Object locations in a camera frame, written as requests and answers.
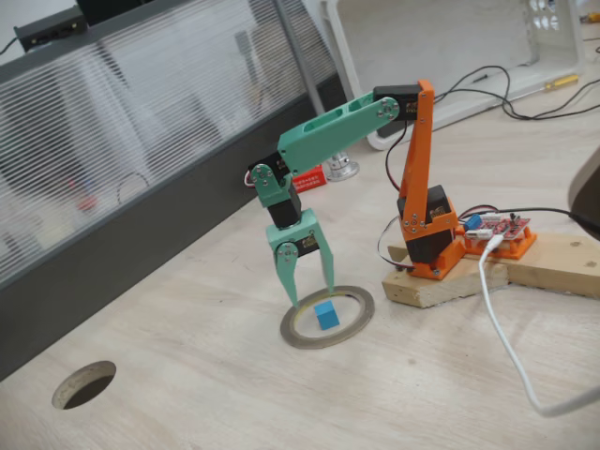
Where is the yellow handled screwdriver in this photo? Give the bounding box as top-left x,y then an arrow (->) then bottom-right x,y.
517,73 -> 581,100

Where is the base servo wire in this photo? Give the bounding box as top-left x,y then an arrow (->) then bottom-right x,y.
377,217 -> 416,272

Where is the grey desk partition panel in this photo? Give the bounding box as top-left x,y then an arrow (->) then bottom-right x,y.
0,0 -> 351,381

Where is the pale wooden plank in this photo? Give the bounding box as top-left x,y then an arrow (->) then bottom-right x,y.
505,232 -> 600,299

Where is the red controller board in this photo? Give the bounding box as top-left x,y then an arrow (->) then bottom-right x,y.
463,210 -> 533,243

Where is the small blue cube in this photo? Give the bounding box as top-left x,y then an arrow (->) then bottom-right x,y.
313,301 -> 339,331

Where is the grey rounded object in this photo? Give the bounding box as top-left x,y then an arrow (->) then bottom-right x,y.
566,144 -> 600,226

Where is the white usb cable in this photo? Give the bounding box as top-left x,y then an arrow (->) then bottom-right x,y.
476,233 -> 600,418

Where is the thick black power cable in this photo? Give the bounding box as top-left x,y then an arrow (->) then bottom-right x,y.
496,205 -> 600,238

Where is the wooden base block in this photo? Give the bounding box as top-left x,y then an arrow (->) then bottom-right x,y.
382,243 -> 510,309

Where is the upper arm servo wire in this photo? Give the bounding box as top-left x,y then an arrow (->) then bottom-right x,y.
384,124 -> 413,193

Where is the black box device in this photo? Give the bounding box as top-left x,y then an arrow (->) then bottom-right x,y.
12,5 -> 88,52

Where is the thin black cable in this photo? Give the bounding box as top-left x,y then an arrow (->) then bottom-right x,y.
433,65 -> 600,122

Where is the red printed box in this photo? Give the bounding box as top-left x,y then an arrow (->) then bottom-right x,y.
292,169 -> 328,192

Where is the grey ring of tape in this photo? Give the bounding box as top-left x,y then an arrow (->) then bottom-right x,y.
279,284 -> 376,351

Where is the silver metal coupling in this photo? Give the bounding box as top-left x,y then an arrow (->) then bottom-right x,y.
326,152 -> 361,183

